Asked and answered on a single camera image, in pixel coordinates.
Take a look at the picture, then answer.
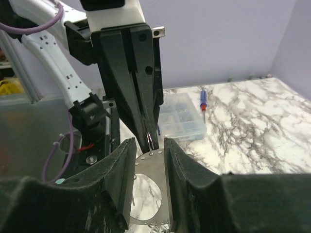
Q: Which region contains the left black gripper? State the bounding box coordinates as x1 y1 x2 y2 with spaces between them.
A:
80 0 166 153

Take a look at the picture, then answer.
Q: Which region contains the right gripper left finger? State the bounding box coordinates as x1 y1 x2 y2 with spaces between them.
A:
0 138 137 233

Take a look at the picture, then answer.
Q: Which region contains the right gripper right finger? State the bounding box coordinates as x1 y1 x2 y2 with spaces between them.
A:
164 138 311 233

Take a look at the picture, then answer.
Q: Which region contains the small metal keyring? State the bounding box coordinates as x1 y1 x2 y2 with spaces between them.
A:
146 132 154 156

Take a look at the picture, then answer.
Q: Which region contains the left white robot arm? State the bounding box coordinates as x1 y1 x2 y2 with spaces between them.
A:
0 0 165 152

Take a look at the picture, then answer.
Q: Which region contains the clear plastic screw box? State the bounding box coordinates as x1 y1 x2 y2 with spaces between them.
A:
158 93 207 141

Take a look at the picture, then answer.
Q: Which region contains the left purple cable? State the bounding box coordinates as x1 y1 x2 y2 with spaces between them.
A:
0 0 82 184

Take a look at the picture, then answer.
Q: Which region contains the blue handled screwdriver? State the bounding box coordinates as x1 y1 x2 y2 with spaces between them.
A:
200 90 207 124

